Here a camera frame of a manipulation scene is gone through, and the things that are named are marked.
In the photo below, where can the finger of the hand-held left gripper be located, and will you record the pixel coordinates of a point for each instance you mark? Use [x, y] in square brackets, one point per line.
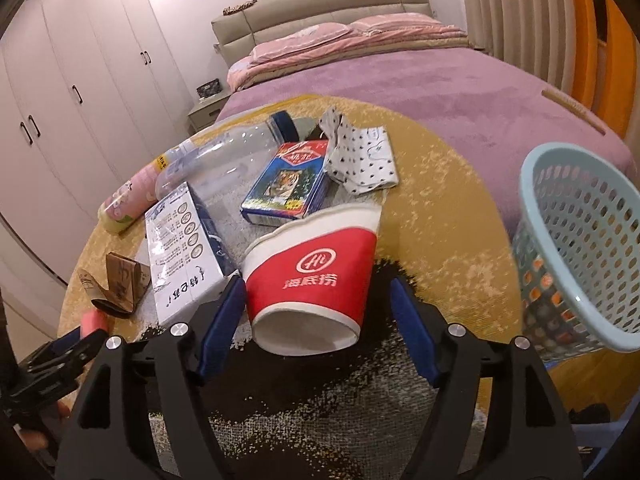
[75, 347]

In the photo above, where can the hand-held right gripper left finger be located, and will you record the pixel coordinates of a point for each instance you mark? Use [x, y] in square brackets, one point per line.
[222, 320]

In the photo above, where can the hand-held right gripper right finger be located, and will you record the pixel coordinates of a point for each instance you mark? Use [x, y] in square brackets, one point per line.
[415, 330]

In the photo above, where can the small pink block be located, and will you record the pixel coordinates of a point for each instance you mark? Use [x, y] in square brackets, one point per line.
[94, 322]

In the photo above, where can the white printed carton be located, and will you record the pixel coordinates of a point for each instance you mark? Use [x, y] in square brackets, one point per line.
[180, 260]

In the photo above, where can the brown paper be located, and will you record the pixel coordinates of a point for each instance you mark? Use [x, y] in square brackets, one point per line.
[120, 280]

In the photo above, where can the red and white paper cup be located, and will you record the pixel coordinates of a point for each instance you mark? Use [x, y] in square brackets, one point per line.
[310, 280]

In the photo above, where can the tiger print card box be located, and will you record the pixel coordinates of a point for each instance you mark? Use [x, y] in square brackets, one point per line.
[287, 185]

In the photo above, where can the pink printed can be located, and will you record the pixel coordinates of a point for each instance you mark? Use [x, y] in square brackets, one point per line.
[125, 205]

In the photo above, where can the clear plastic bottle blue cap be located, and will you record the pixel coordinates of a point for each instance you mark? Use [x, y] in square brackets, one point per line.
[220, 160]

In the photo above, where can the light blue plastic basket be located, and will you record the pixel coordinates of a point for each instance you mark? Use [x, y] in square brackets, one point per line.
[550, 240]

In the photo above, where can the plastic bottle with yellow label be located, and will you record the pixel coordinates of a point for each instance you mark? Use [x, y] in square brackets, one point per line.
[180, 152]

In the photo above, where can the white dotted cloth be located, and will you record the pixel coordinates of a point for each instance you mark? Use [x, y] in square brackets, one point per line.
[360, 160]

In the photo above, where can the person's left hand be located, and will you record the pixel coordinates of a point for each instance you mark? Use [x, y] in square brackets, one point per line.
[32, 442]

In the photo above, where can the round yellow panda rug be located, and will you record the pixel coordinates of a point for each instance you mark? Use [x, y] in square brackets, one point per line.
[440, 220]

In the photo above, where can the beige nightstand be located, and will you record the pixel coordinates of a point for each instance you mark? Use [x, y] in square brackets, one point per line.
[207, 112]

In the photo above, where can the purple bed blanket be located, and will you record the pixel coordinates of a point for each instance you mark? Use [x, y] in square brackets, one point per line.
[450, 90]

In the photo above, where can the wooden stick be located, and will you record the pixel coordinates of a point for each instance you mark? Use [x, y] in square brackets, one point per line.
[570, 107]

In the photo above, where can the pink pillow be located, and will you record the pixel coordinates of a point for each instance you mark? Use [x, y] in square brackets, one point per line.
[300, 45]
[395, 22]

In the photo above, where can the white wardrobe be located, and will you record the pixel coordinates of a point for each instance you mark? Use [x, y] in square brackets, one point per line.
[75, 60]

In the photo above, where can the patterned pouch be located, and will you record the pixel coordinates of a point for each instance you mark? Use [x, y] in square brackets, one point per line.
[240, 8]

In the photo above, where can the beige bed headboard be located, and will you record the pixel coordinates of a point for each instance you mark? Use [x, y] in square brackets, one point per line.
[320, 15]

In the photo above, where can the orange curtain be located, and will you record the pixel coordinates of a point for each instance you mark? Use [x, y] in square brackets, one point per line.
[622, 70]
[582, 35]

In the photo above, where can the beige curtain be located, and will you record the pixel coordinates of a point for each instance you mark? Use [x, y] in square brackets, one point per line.
[510, 10]

